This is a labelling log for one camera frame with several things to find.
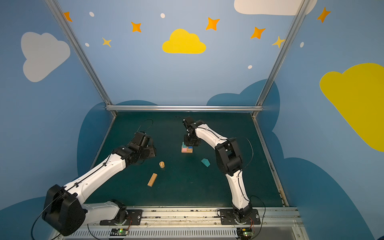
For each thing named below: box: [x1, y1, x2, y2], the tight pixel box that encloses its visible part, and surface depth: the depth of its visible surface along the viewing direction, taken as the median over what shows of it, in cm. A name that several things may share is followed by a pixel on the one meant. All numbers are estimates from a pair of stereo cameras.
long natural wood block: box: [147, 173, 158, 187], surface depth 88 cm
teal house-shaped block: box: [201, 158, 211, 168], surface depth 95 cm
